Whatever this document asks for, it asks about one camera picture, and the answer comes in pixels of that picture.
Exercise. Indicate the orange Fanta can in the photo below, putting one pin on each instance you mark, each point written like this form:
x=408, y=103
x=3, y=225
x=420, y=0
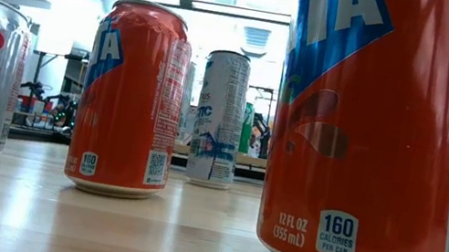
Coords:
x=369, y=147
x=128, y=104

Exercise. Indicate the ceiling air vent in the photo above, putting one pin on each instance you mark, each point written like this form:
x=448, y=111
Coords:
x=256, y=39

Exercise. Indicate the background black robot arm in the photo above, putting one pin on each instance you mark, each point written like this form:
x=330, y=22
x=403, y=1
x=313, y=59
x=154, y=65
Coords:
x=65, y=107

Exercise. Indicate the black table frame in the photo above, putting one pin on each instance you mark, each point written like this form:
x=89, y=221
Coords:
x=37, y=135

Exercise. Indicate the white Celsius tropical slim can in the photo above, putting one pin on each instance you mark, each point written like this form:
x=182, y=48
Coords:
x=186, y=105

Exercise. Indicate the white Celsius Arctic slim can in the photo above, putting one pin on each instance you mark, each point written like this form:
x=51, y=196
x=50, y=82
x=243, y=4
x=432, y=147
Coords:
x=218, y=120

